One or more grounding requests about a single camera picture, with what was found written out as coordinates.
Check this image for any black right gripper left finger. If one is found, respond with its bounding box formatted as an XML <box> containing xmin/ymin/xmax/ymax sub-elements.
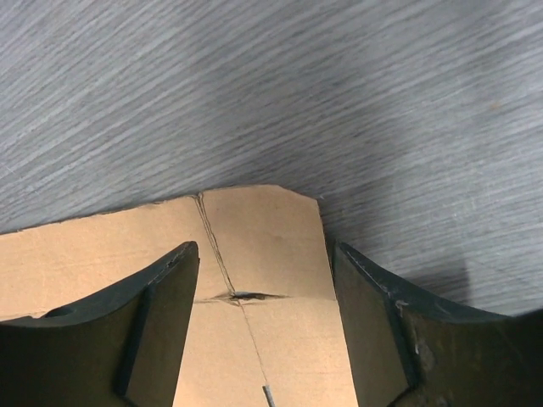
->
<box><xmin>1</xmin><ymin>242</ymin><xmax>199</xmax><ymax>406</ymax></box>

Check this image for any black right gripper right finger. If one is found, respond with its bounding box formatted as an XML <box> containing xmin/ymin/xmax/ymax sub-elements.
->
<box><xmin>332</xmin><ymin>243</ymin><xmax>542</xmax><ymax>406</ymax></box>

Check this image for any cardboard box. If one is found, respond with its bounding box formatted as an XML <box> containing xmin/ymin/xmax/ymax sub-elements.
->
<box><xmin>1</xmin><ymin>185</ymin><xmax>356</xmax><ymax>406</ymax></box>

